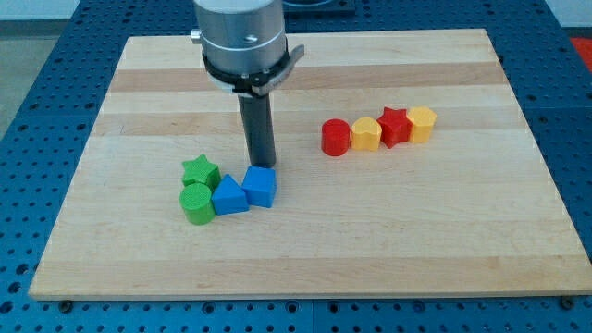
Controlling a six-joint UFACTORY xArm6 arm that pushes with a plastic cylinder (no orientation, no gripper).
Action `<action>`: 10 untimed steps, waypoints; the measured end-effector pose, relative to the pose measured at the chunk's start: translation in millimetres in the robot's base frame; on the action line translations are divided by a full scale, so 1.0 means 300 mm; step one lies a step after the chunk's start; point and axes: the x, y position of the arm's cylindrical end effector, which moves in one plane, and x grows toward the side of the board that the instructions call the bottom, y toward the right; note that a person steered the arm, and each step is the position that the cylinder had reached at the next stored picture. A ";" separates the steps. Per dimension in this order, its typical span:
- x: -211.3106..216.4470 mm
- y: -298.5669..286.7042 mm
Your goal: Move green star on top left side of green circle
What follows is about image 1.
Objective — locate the yellow heart block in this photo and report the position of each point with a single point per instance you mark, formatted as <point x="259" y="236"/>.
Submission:
<point x="365" y="134"/>

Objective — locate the green cylinder block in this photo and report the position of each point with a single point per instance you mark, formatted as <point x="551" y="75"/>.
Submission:
<point x="196" y="203"/>

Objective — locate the red star block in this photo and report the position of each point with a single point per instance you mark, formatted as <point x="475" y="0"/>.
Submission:
<point x="396" y="126"/>

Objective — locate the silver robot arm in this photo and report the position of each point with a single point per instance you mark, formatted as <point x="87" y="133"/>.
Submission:
<point x="245" y="52"/>

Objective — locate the blue cube block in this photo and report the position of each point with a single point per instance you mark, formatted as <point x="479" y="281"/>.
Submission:
<point x="260" y="186"/>

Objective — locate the green star block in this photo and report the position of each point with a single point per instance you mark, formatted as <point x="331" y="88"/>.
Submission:
<point x="201" y="170"/>

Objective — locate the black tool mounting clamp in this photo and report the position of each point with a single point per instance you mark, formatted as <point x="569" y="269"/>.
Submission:
<point x="256" y="84"/>

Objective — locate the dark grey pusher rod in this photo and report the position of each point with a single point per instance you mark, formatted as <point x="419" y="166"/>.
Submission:
<point x="258" y="129"/>

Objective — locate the blue triangle block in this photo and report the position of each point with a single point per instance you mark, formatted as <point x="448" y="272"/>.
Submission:
<point x="229" y="197"/>

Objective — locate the yellow pentagon block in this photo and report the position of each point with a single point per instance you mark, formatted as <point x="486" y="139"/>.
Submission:
<point x="423" y="120"/>

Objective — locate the light wooden board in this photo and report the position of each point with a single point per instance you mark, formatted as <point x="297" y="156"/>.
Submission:
<point x="473" y="212"/>

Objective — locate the red cylinder block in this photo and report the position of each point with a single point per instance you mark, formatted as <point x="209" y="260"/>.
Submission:
<point x="336" y="135"/>

